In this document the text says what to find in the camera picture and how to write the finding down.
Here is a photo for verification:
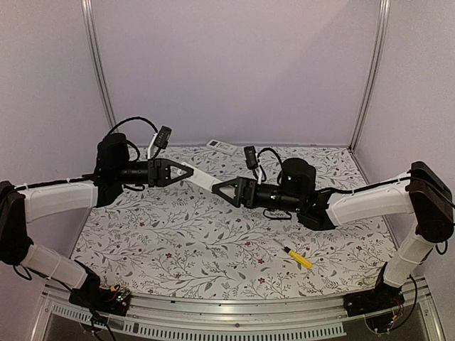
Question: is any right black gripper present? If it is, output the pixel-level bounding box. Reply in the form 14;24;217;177
211;178;303;214

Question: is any aluminium frame post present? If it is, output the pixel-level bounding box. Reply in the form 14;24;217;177
349;0;391;153
80;0;117;128

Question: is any front aluminium rail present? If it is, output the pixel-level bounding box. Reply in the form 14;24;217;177
31;276;448;340

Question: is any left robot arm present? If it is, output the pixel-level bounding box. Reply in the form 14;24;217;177
1;131;193;308

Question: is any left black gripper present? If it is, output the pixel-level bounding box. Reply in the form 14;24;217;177
114;158;193;187

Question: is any left aluminium frame post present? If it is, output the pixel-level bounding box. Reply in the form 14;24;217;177
80;0;117;128

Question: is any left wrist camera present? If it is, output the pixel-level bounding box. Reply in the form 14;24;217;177
154;126;172;149

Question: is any left camera cable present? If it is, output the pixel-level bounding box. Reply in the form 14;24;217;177
108;116;159;136

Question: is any white air conditioner remote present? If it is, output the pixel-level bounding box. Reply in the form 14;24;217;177
182;162;222;192

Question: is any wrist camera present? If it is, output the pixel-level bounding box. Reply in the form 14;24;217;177
154;126;172;149
244;146;258;170

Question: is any right aluminium frame post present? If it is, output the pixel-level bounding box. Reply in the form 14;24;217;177
349;0;391;153

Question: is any floral patterned table mat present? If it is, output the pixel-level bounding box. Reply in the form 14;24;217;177
70;146;407;300

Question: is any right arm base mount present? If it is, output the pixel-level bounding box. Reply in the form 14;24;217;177
343;283;405;334

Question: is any right camera cable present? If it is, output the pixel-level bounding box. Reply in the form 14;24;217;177
256;147;285;178

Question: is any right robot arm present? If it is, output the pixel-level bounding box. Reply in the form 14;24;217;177
212;158;454;310

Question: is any camera cable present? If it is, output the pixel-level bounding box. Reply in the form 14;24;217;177
108;116;159;136
256;147;285;178

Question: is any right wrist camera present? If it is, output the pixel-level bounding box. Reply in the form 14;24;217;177
244;146;258;170

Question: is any yellow handled screwdriver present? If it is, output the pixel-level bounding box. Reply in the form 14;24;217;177
274;239;312;269

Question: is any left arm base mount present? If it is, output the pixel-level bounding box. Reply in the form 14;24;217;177
69;273;131;316

